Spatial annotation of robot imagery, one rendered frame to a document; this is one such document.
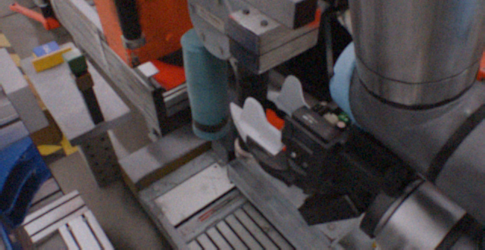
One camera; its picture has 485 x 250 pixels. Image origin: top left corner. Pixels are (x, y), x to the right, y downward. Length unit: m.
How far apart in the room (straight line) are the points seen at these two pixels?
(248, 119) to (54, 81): 0.89
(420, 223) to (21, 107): 0.58
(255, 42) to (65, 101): 0.84
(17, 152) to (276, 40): 0.47
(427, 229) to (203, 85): 0.55
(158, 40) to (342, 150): 0.78
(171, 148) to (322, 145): 1.07
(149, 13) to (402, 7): 0.87
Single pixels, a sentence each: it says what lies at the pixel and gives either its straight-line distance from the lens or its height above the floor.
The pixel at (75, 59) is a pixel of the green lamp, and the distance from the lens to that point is 0.91.
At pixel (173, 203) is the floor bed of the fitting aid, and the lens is 1.29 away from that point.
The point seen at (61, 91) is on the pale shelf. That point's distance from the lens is 1.19.
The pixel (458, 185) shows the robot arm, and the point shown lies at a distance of 0.27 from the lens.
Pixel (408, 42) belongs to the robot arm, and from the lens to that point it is 0.21.
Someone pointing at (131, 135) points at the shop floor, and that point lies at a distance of 1.63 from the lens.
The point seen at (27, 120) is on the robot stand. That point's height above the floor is 0.71.
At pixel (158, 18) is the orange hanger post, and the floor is 0.64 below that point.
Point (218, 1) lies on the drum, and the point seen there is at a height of 0.89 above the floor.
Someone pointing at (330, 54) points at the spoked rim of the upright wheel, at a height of 0.70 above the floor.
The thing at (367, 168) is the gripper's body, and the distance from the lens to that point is 0.35.
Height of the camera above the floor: 1.14
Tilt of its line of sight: 45 degrees down
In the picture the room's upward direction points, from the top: straight up
